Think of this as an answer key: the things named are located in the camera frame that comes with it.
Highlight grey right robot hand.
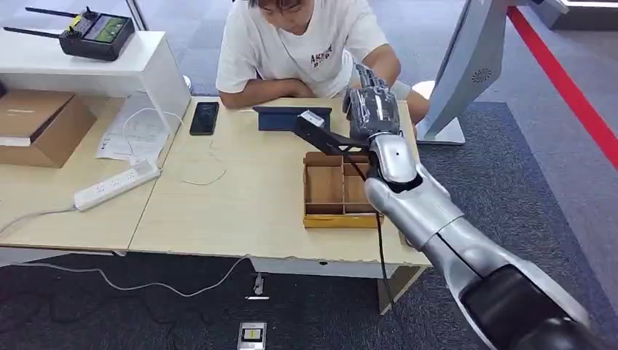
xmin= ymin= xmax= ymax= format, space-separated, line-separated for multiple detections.
xmin=342 ymin=63 xmax=402 ymax=142

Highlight person's right hand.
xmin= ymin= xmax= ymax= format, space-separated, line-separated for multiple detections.
xmin=283 ymin=78 xmax=317 ymax=99

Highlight dark blue tablet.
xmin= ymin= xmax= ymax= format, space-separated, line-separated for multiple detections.
xmin=252 ymin=105 xmax=333 ymax=133

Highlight person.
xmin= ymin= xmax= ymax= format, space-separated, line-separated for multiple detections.
xmin=215 ymin=0 xmax=431 ymax=125

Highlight wooden compartment box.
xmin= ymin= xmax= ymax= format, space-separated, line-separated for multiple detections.
xmin=302 ymin=151 xmax=386 ymax=230

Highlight black smartphone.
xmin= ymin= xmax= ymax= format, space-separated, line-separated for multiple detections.
xmin=189 ymin=101 xmax=221 ymax=136

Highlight white display stand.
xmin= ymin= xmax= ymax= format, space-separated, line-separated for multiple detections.
xmin=415 ymin=0 xmax=571 ymax=147

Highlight pale wooden desk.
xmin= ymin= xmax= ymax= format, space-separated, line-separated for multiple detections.
xmin=0 ymin=94 xmax=194 ymax=267
xmin=128 ymin=96 xmax=433 ymax=316

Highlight white paper sheets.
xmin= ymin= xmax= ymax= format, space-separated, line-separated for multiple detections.
xmin=94 ymin=94 xmax=185 ymax=163

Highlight white desk riser shelf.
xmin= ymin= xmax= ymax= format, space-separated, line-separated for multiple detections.
xmin=0 ymin=29 xmax=192 ymax=135

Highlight red floor tape stripe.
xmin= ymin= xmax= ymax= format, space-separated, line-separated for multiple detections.
xmin=505 ymin=5 xmax=618 ymax=171

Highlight grey plug adapter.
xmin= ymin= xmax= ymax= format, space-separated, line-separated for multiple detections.
xmin=244 ymin=272 xmax=271 ymax=301

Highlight white power strip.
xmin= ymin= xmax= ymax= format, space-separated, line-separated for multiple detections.
xmin=73 ymin=160 xmax=162 ymax=212

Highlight black remote controller with antennas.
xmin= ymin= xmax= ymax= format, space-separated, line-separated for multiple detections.
xmin=2 ymin=5 xmax=136 ymax=63

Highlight white plinth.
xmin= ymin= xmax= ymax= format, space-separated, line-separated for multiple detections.
xmin=530 ymin=0 xmax=618 ymax=31

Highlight silver floor socket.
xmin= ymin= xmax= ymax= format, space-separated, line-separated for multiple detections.
xmin=236 ymin=322 xmax=268 ymax=350

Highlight brown cardboard box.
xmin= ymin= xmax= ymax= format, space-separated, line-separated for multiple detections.
xmin=0 ymin=88 xmax=98 ymax=169

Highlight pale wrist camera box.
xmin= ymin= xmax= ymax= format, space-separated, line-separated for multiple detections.
xmin=299 ymin=109 xmax=326 ymax=128

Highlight black camera bracket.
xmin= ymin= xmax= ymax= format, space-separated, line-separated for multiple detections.
xmin=292 ymin=114 xmax=375 ymax=157

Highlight black hanging arm cable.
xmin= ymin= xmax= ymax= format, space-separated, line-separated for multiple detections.
xmin=345 ymin=152 xmax=411 ymax=350

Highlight grey metal post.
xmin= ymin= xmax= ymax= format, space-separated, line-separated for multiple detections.
xmin=124 ymin=0 xmax=149 ymax=32

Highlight thin white cable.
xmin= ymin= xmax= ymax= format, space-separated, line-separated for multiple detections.
xmin=122 ymin=106 xmax=228 ymax=187

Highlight white floor cable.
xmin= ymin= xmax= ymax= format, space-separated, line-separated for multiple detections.
xmin=13 ymin=254 xmax=252 ymax=298

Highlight white power strip cord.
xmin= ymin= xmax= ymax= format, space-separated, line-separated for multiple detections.
xmin=0 ymin=206 xmax=78 ymax=238

